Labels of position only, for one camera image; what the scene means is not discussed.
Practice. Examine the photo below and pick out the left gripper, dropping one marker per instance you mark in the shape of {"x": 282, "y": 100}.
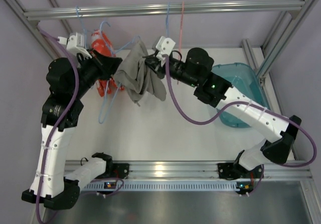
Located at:
{"x": 101, "y": 65}

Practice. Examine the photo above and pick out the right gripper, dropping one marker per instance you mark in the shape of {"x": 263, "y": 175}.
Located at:
{"x": 155, "y": 65}

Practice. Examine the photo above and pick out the red white trousers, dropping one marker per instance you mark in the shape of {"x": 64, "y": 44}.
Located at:
{"x": 98, "y": 45}

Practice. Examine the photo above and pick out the grey trousers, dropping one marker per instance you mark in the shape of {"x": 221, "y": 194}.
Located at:
{"x": 136, "y": 77}

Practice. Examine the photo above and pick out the blue hanger with grey trousers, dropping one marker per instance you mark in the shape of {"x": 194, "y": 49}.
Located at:
{"x": 112, "y": 68}

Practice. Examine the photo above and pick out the blue hanger with red trousers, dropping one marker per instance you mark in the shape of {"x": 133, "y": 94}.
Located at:
{"x": 81, "y": 21}

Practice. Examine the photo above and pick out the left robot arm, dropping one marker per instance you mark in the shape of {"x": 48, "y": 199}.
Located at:
{"x": 60, "y": 113}

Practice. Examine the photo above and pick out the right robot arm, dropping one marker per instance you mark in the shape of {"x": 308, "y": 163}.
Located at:
{"x": 279, "y": 132}

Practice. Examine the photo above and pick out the teal plastic bin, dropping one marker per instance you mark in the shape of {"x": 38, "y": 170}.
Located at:
{"x": 243, "y": 77}

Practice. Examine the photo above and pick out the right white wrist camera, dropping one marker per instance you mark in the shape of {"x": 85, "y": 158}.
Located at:
{"x": 163, "y": 46}

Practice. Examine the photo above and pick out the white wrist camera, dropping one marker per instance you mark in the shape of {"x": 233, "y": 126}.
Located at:
{"x": 75, "y": 44}
{"x": 163, "y": 46}

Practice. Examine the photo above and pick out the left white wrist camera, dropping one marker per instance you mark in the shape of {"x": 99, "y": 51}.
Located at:
{"x": 75, "y": 44}

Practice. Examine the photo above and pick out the pink wire hanger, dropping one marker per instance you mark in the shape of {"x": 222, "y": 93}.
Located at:
{"x": 181, "y": 26}

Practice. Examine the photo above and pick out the blue empty wire hanger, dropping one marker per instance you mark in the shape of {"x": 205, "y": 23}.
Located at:
{"x": 167, "y": 20}

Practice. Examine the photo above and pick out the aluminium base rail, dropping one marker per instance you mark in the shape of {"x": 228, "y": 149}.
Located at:
{"x": 191, "y": 176}

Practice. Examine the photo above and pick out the aluminium hanging rail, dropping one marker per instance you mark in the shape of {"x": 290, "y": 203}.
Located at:
{"x": 163, "y": 9}

